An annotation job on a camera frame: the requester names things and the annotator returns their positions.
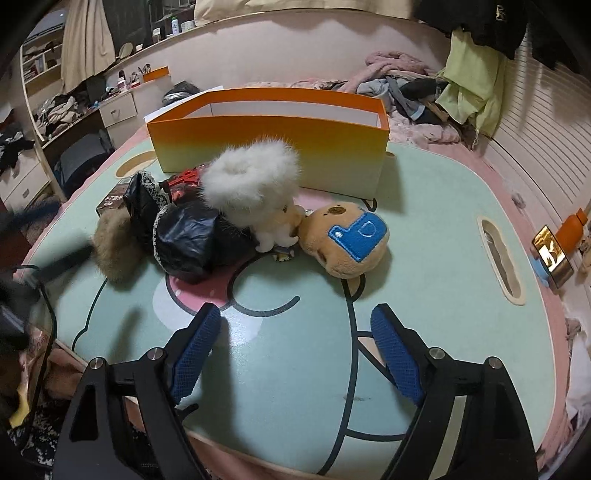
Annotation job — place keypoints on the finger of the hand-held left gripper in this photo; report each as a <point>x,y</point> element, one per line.
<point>64,261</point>

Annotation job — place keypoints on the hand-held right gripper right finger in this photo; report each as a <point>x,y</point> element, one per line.
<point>397,355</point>

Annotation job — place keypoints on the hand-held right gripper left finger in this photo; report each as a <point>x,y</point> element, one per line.
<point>194,350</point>

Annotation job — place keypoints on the black glossy bag lace trim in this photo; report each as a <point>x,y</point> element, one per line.
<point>194,240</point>

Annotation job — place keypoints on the brown capybara plush toy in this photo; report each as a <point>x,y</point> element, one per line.
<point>332,249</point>

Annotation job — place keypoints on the white fluffy plush doll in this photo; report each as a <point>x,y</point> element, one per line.
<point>249,180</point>

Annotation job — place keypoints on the orange gradient cardboard box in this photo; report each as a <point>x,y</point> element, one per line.
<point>277,143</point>

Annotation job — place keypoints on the brown fur pompom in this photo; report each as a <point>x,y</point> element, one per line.
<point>115,249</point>

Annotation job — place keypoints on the small brown box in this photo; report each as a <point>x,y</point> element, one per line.
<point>111,201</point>

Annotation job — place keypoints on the black desk chair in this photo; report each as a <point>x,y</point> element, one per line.
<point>81,161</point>

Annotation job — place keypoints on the red snack packet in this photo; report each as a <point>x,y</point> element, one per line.
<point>184,180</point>

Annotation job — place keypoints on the white drawer cabinet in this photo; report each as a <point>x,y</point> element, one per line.
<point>119,111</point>

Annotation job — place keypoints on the blue phone stand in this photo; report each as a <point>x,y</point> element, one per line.
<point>539,270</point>

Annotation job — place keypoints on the black bag on cabinet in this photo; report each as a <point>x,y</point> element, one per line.
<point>181,92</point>

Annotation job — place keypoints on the small orange desk box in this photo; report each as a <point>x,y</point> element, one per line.
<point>156,74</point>

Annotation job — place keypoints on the orange water bottle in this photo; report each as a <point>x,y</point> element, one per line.
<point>570,230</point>

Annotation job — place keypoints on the beige curtain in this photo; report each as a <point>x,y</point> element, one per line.
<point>87,41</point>

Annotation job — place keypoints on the pile of dark clothes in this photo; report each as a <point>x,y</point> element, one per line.
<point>411,99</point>

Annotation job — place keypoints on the yellow-green hanging cloth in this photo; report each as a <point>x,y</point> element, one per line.
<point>475,83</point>

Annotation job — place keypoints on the black hanging garment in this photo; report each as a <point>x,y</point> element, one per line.
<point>558,32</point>
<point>471,23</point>

